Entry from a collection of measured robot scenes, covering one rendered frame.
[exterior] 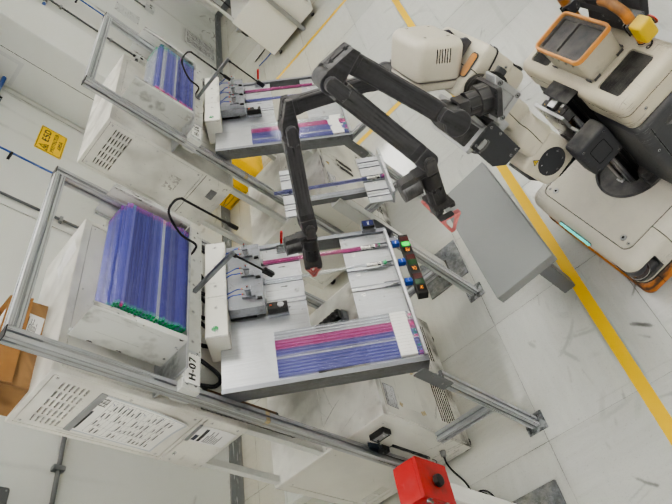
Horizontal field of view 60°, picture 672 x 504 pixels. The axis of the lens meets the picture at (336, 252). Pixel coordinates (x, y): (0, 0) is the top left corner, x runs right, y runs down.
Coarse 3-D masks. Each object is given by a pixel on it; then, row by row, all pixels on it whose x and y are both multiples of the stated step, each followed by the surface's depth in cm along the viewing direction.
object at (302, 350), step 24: (408, 312) 215; (288, 336) 209; (312, 336) 209; (336, 336) 208; (360, 336) 208; (384, 336) 207; (408, 336) 207; (288, 360) 202; (312, 360) 201; (336, 360) 201; (360, 360) 200
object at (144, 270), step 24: (120, 216) 210; (144, 216) 215; (120, 240) 201; (144, 240) 207; (168, 240) 216; (120, 264) 190; (144, 264) 199; (168, 264) 207; (120, 288) 184; (144, 288) 191; (168, 288) 200; (144, 312) 184; (168, 312) 192
